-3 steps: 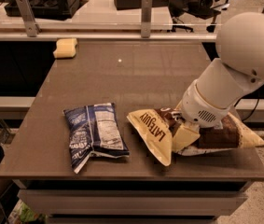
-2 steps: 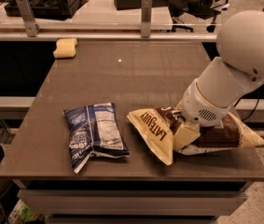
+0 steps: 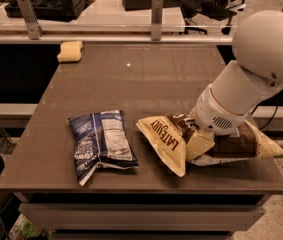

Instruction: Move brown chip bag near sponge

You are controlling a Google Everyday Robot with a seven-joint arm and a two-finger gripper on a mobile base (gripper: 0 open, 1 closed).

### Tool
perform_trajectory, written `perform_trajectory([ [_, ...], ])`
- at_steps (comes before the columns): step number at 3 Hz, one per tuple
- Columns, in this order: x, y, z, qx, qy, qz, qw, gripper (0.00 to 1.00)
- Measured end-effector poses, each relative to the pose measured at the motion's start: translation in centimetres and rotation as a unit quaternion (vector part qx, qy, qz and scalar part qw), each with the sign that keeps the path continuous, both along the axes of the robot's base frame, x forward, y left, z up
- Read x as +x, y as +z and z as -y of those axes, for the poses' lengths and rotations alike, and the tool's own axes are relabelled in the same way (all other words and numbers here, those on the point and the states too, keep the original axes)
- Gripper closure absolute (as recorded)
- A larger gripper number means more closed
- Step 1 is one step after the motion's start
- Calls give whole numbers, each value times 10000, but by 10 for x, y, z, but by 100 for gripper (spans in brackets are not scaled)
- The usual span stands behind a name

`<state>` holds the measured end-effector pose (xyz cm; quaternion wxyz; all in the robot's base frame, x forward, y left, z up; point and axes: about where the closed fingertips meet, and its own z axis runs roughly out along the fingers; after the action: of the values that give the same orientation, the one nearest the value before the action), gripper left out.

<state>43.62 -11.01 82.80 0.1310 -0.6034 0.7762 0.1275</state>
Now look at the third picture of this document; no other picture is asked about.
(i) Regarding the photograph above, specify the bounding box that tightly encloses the white drawer front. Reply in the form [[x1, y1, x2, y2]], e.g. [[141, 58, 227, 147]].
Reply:
[[20, 203, 265, 232]]

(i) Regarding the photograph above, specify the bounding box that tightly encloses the metal rail bracket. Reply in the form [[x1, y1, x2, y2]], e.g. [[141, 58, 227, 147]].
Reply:
[[16, 0, 43, 40], [151, 0, 164, 41]]

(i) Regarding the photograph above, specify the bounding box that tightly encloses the green bag under table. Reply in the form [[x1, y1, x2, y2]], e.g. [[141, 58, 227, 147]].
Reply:
[[6, 215, 50, 240]]

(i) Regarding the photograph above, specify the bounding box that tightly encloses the blue chip bag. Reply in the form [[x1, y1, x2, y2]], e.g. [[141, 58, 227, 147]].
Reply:
[[68, 110, 139, 186]]

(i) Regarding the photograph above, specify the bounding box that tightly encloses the brown chip bag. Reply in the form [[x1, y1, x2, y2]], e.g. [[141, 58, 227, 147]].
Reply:
[[137, 114, 283, 177]]

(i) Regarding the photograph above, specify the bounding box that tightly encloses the black office chair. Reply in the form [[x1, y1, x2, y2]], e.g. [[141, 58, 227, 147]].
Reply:
[[180, 0, 245, 35]]

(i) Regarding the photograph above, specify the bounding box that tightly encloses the left metal rail bracket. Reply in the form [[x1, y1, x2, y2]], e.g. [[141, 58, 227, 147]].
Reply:
[[16, 0, 43, 40]]

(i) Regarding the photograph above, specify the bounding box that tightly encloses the right metal rail bracket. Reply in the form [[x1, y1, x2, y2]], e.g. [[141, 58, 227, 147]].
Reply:
[[151, 0, 164, 41]]

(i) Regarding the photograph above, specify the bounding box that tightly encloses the black tray on back desk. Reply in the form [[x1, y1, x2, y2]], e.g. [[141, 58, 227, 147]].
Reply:
[[4, 0, 87, 22]]

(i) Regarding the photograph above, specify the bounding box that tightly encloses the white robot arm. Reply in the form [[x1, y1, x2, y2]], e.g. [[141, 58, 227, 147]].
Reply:
[[186, 10, 283, 161]]

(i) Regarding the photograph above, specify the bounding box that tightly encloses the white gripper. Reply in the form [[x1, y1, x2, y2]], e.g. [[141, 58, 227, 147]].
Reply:
[[186, 84, 247, 161]]

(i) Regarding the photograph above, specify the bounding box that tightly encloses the yellow sponge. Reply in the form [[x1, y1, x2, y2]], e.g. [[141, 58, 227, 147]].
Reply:
[[57, 41, 83, 63]]

